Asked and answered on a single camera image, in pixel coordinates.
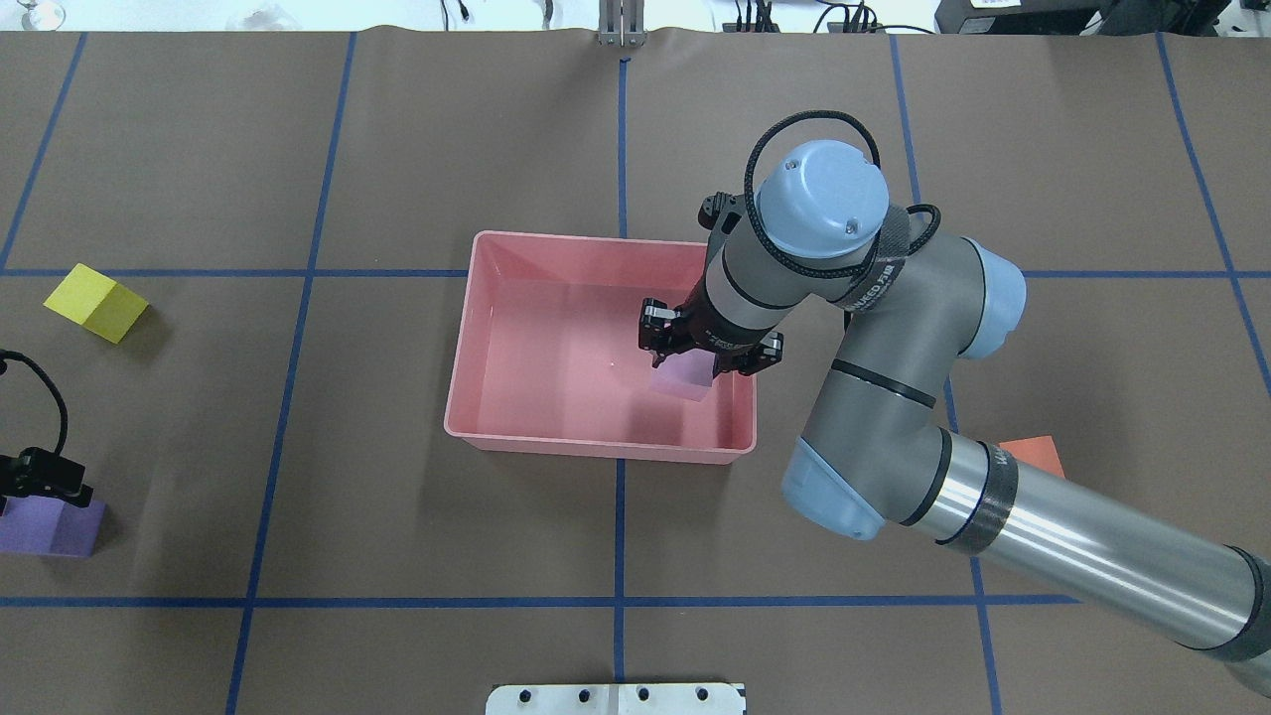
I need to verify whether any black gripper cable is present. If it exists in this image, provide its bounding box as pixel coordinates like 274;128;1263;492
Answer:
744;110;941;279

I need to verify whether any aluminium frame post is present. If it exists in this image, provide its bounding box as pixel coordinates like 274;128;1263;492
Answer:
597;0;648;47

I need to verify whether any purple foam block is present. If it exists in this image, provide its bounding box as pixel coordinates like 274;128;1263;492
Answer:
1;495;107;558

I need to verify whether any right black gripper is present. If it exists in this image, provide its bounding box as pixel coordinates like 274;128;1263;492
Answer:
638;279;784;376

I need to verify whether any yellow foam block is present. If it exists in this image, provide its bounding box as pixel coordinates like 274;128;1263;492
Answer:
44;263;149;345

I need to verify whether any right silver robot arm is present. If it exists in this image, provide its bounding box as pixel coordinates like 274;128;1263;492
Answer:
638;140;1268;695

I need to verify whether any white pedestal column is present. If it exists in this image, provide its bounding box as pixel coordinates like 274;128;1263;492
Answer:
486;682;749;714

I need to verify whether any pink foam block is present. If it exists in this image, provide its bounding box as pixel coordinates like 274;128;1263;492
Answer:
648;351;716;403

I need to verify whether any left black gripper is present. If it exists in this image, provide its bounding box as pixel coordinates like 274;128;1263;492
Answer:
1;448;92;508

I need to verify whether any pink plastic bin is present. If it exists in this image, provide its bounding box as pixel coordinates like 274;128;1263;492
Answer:
444;230;758;465

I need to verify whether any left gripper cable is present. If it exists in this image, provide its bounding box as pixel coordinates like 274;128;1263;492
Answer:
0;351;70;458

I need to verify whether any orange foam block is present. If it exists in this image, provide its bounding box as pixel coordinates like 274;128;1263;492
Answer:
999;436;1065;479

